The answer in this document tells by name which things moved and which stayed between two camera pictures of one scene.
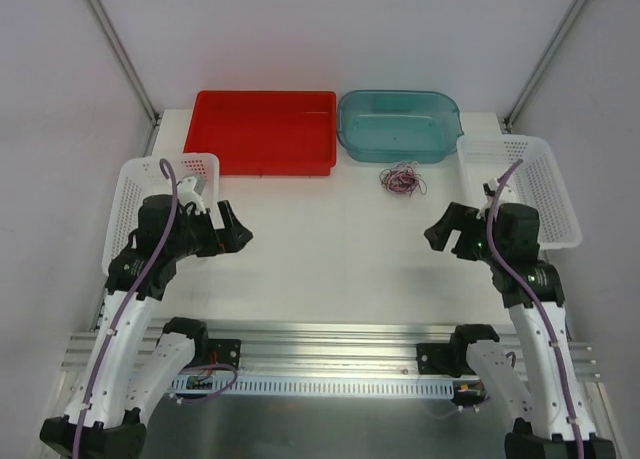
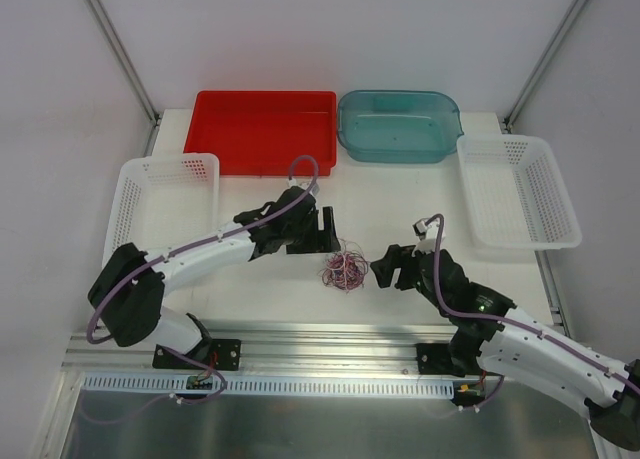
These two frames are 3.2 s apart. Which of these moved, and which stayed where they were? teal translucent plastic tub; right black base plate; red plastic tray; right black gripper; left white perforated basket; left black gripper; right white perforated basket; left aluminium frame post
Moved: right black gripper; left black gripper
Stayed: left aluminium frame post; right white perforated basket; teal translucent plastic tub; left white perforated basket; right black base plate; red plastic tray
